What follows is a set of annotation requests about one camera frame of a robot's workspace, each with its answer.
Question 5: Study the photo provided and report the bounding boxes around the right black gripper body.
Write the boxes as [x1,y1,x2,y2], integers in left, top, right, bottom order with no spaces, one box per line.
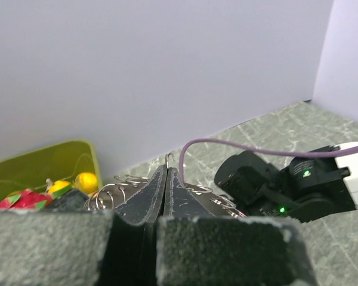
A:
[213,150,302,223]

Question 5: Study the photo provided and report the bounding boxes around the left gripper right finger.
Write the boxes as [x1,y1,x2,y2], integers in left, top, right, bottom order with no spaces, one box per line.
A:
[156,166,319,286]

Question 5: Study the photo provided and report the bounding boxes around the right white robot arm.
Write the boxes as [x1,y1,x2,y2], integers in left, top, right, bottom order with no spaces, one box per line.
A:
[214,151,358,222]

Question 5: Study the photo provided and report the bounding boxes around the yellow lemon toy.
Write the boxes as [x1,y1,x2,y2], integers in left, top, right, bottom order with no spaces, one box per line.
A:
[74,172,98,194]

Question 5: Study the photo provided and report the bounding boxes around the olive green plastic bin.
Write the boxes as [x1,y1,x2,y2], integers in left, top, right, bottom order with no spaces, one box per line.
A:
[0,139,103,202]

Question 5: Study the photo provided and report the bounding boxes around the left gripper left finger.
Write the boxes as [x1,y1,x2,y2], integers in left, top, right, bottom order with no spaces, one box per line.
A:
[0,166,167,285]

